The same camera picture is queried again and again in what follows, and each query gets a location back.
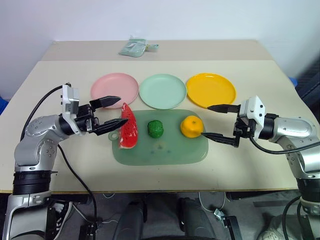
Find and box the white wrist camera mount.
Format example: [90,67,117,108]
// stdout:
[59,84,81,122]
[239,95,266,139]

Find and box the blue box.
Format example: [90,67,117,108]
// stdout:
[0,95,10,116]

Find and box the green translucent cutting board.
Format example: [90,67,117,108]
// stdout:
[108,109,209,166]

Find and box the black chair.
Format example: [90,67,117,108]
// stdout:
[295,54,320,106]

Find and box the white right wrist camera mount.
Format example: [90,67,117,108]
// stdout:
[239,95,266,139]

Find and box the black table caster bracket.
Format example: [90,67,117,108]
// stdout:
[78,217,104,240]
[213,208,243,240]

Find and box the red watermelon slice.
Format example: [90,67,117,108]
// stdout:
[118,102,140,150]

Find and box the dark rounded right leg shape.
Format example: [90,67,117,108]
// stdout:
[176,197,217,240]

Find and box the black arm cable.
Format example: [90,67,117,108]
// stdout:
[249,136,320,154]
[20,84,99,240]

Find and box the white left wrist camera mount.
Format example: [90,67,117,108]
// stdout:
[59,84,81,122]

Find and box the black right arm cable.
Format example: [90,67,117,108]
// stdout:
[249,136,320,154]

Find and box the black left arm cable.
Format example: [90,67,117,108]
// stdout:
[20,84,99,240]

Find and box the light green plate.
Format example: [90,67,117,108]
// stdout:
[139,73,188,110]

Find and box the pink plate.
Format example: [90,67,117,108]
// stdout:
[90,72,139,110]

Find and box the black and white sneaker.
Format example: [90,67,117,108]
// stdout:
[49,201,74,238]

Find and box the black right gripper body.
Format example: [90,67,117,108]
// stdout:
[232,112,256,139]

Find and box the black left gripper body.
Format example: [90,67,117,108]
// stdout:
[73,103,100,134]

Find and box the green plastic packet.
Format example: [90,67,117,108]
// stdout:
[117,35,160,58]

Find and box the white floor cable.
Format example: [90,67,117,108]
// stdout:
[198,191,227,213]

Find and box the green round toy vegetable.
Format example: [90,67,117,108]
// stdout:
[146,120,165,139]

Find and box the yellow plate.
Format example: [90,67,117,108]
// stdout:
[186,72,237,109]

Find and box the orange round fruit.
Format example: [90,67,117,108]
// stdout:
[180,115,204,139]

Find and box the dark rounded leg shape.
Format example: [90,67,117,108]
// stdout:
[112,199,148,240]
[176,197,217,240]

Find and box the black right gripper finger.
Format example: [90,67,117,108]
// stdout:
[199,132,242,148]
[206,103,241,115]

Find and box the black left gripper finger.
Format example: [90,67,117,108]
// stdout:
[88,95,122,110]
[94,118,130,137]

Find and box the grey white sneaker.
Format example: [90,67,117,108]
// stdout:
[257,214,301,240]

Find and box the dark rounded left leg shape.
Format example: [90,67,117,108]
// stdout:
[112,199,148,240]

